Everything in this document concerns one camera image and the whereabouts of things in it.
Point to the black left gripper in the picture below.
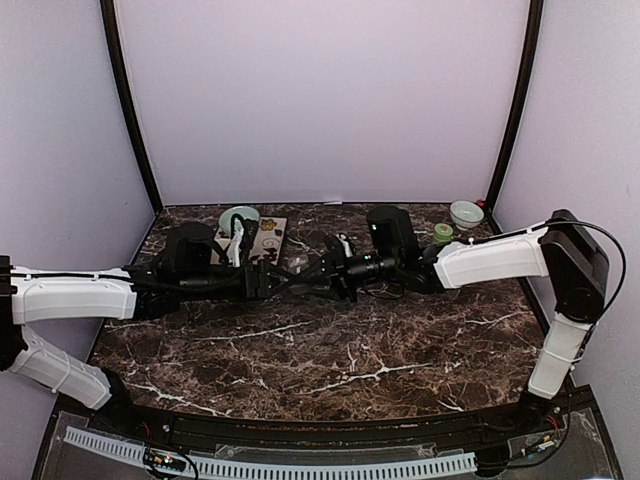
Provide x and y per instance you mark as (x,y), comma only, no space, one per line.
(262,289)

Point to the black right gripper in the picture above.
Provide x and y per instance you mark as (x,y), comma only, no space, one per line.
(340,279)

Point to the green pill bottle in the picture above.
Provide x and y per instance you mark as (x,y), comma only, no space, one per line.
(442,234)

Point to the grey weekly pill organizer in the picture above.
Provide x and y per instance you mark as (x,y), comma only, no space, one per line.
(297,264)

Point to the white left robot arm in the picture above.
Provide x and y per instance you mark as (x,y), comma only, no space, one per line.
(193,266)

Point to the square floral ceramic plate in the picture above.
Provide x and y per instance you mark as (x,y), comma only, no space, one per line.
(267,243)

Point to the celadon bowl on plate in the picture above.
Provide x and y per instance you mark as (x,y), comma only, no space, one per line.
(246,212)

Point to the small celadon bowl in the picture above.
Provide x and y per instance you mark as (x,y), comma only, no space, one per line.
(465,214)

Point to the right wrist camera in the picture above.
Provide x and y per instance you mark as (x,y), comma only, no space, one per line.
(340,242)

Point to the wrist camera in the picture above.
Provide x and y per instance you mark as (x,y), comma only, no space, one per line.
(241,240)
(340,242)

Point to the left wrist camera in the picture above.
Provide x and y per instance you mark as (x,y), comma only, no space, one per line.
(241,240)

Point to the white slotted cable duct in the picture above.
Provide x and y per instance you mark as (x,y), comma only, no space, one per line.
(234,462)

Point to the black front rail base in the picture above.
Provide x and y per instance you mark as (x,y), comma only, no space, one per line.
(213,404)

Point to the black corner frame post left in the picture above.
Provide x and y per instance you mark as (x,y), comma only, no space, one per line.
(126,100)

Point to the black corner frame post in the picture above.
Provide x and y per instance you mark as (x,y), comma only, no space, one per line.
(521,88)
(126,100)

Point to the black corner frame post right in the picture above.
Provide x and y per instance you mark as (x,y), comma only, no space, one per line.
(521,88)

